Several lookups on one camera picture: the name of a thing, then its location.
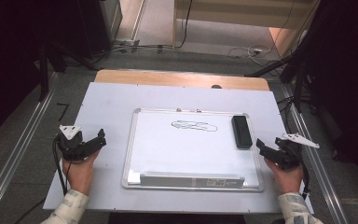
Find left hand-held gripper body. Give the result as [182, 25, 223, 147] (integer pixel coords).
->
[55, 124, 87, 162]

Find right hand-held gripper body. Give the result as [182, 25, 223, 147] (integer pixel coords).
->
[274, 133, 321, 171]

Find black whiteboard eraser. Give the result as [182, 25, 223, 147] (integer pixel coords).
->
[230, 115, 254, 149]

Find person's right hand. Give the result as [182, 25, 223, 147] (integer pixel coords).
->
[264, 157, 305, 196]

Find person's left hand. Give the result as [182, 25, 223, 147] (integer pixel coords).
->
[62, 149, 101, 197]

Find large white base board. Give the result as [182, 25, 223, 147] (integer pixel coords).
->
[42, 81, 315, 215]

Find silver framed whiteboard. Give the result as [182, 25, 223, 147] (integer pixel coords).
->
[121, 107, 266, 192]

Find black metal stand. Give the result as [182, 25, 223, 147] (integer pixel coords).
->
[37, 41, 100, 103]
[244, 0, 327, 114]

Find wooden table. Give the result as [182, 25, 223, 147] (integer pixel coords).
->
[93, 68, 271, 92]

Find black cabinet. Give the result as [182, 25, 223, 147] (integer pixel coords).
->
[74, 0, 124, 60]

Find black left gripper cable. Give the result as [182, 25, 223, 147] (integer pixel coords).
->
[13, 136, 73, 224]

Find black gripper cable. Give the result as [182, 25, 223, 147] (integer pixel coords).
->
[13, 136, 73, 224]
[292, 146, 311, 201]

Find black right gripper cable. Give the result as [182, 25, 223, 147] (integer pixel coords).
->
[292, 146, 311, 201]

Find metal floor rail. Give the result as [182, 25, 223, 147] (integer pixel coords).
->
[281, 83, 351, 224]
[0, 73, 60, 224]

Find black floor cable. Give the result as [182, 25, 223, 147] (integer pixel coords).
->
[277, 95, 311, 147]

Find white coiled floor cable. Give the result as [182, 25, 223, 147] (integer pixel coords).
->
[227, 43, 273, 61]

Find grey floor cables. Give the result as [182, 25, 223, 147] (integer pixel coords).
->
[91, 42, 175, 60]

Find light wooden furniture frame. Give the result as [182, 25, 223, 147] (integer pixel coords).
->
[172, 0, 322, 50]

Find black hanging cable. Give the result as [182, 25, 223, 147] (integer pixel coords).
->
[176, 0, 194, 49]

